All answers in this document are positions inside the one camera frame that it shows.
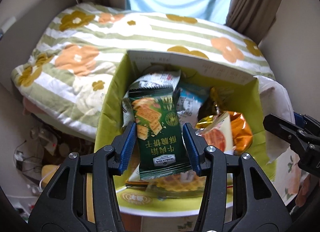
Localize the dark green biscuit packet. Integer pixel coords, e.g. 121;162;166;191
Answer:
129;87;191;181

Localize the floral cream tablecloth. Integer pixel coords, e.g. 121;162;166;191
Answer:
140;149;305;231

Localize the clear waffle snack bag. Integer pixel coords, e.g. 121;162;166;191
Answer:
146;170;207;199

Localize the orange cream snack bag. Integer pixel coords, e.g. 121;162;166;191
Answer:
228;111;253;155

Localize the yellow snack bag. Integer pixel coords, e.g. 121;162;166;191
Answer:
197;87;234;121

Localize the blue white snack bag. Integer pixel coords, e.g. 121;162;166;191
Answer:
176;82;209;127

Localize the floral striped quilt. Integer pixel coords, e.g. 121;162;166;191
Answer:
11;2;274;140

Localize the green cardboard box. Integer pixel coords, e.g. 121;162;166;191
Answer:
95;50;276;217

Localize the grey silver snack bag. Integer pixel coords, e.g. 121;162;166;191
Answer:
122;70;181;127

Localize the right brown curtain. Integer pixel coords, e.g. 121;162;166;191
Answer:
226;0;282;44

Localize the grey headboard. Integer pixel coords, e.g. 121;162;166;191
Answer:
1;0;76;101

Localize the power strip with cables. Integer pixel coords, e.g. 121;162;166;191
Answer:
12;126;61;220

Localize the cheese ring snack bag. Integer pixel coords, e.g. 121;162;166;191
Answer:
196;112;233;155

